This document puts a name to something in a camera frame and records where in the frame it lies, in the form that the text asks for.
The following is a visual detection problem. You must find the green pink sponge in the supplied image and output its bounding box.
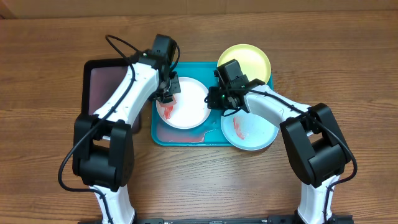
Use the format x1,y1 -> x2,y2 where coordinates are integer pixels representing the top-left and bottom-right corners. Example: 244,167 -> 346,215
159,96 -> 177,108

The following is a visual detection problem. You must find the white plate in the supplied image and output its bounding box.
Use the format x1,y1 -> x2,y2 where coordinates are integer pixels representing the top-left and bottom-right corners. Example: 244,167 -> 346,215
155,77 -> 211,129

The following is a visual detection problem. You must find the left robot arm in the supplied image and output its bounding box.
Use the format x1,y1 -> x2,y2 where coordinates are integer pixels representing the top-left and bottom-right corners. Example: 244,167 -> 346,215
58,34 -> 180,223

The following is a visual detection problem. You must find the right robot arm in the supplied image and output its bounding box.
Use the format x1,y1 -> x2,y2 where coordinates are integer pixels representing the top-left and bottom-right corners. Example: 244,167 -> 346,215
205,59 -> 358,224

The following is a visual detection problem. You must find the teal plastic tray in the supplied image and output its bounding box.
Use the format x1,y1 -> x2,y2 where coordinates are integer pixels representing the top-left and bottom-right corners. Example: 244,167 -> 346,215
150,62 -> 274,147

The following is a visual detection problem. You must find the black plastic tray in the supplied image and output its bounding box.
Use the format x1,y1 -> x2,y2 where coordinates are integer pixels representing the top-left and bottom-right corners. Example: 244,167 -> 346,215
81,58 -> 127,115

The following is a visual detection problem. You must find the light blue plate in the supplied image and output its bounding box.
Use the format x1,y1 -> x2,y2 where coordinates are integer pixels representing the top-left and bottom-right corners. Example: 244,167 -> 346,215
221,110 -> 279,151

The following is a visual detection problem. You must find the yellow-green plate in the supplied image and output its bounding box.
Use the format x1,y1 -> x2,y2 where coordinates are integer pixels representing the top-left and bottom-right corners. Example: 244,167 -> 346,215
217,44 -> 272,84

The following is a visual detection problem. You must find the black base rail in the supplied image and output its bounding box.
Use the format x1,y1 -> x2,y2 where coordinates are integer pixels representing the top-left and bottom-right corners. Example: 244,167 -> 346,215
78,215 -> 354,224

